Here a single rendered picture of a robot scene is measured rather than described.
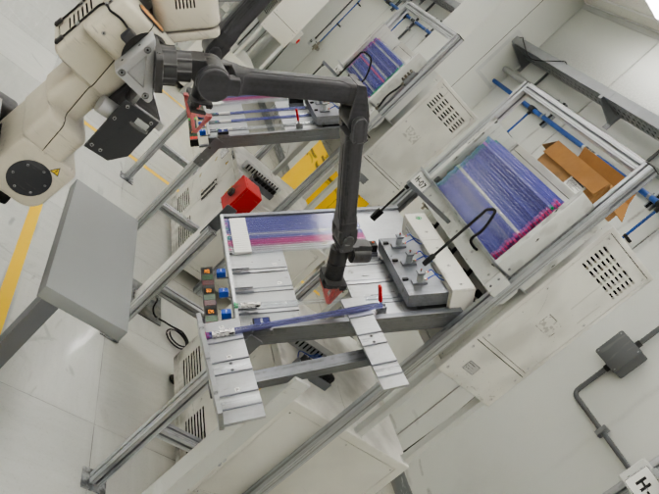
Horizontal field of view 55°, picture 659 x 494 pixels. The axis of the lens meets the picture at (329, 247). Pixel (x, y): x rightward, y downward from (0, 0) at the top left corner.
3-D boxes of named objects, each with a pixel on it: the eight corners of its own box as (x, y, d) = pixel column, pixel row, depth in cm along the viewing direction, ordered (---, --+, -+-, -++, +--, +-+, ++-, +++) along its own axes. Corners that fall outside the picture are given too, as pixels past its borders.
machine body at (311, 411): (163, 504, 219) (288, 396, 205) (163, 365, 277) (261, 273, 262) (293, 556, 253) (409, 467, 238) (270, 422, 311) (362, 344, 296)
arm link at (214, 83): (367, 70, 162) (381, 86, 155) (354, 118, 170) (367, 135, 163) (191, 50, 145) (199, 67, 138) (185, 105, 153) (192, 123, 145)
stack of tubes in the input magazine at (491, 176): (492, 257, 196) (562, 198, 190) (434, 183, 238) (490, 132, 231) (513, 277, 203) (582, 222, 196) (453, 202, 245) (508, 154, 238)
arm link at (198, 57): (181, 50, 142) (185, 59, 138) (227, 53, 146) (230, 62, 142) (179, 88, 148) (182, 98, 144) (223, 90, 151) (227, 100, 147)
